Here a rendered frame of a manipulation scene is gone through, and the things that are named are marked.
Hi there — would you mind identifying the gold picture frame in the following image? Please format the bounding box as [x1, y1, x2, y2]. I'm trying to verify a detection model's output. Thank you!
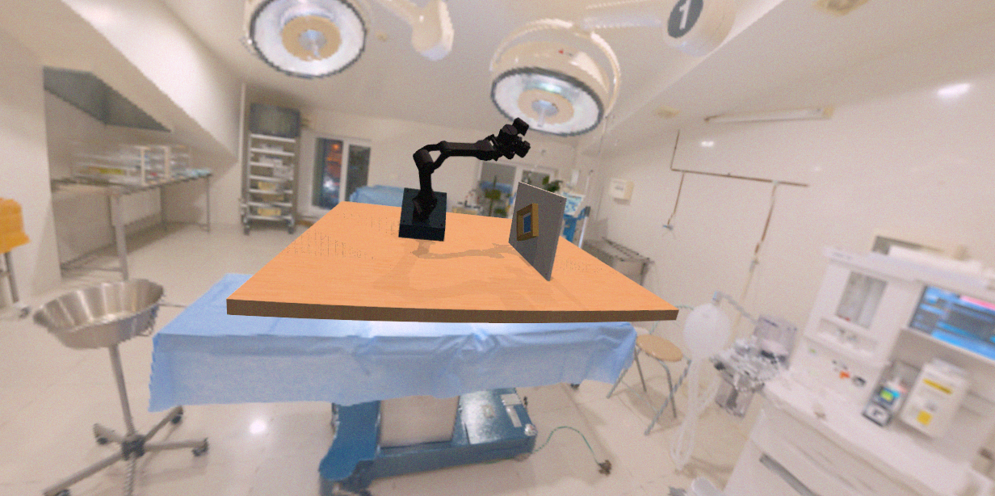
[516, 204, 539, 241]

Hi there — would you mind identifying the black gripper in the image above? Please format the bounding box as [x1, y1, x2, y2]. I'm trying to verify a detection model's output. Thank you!
[504, 117, 529, 159]

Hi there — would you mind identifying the grey wall panel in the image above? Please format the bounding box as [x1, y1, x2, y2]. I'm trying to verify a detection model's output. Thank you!
[508, 182, 567, 281]

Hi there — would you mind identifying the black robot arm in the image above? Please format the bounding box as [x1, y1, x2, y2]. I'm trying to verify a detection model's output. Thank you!
[412, 124, 531, 223]

